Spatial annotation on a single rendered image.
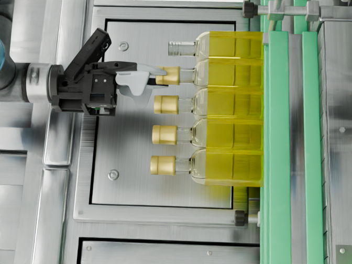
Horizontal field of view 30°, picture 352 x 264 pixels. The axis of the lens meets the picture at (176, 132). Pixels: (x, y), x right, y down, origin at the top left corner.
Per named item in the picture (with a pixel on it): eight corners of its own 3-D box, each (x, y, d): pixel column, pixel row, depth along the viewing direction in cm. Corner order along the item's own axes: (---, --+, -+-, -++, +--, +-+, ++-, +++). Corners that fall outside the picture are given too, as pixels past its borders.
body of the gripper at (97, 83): (119, 117, 125) (56, 115, 125) (121, 75, 127) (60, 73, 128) (113, 103, 117) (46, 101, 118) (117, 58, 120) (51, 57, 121)
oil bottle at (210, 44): (305, 45, 127) (194, 42, 128) (309, 31, 122) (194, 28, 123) (305, 71, 125) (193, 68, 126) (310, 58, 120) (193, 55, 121)
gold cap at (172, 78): (180, 70, 125) (157, 69, 125) (179, 63, 121) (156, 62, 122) (179, 88, 124) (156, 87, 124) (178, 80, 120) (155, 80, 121)
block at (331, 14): (349, 29, 118) (309, 28, 118) (361, 2, 109) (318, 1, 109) (350, 47, 117) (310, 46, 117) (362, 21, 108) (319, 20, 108)
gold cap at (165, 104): (179, 99, 123) (155, 99, 123) (178, 92, 120) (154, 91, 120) (178, 117, 122) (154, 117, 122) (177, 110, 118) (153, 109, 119)
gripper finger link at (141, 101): (164, 113, 127) (117, 108, 125) (166, 84, 128) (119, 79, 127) (167, 108, 124) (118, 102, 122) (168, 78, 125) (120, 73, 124)
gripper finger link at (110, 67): (142, 78, 121) (98, 81, 123) (142, 69, 122) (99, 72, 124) (133, 68, 117) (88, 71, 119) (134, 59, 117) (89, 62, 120)
